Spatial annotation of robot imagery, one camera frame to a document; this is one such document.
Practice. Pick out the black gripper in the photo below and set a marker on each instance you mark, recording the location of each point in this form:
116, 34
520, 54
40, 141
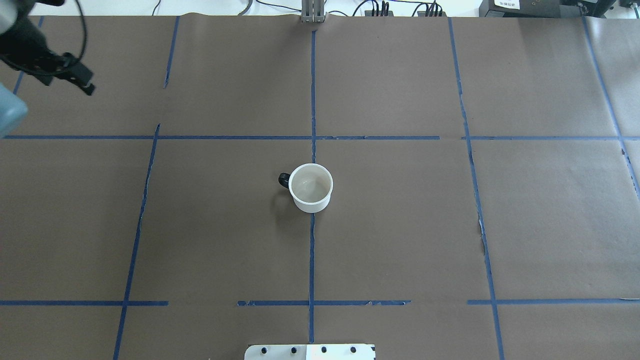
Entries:
24, 48

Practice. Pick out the white mug with smiley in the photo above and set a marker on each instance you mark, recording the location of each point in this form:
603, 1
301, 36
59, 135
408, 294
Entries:
310, 186

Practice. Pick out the black orange usb hub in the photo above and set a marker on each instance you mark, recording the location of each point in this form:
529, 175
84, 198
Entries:
408, 8

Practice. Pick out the aluminium frame post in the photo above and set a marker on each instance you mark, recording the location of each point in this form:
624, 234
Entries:
313, 11

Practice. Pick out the white camera mast pillar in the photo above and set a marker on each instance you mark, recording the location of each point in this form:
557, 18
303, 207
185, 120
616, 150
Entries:
331, 351

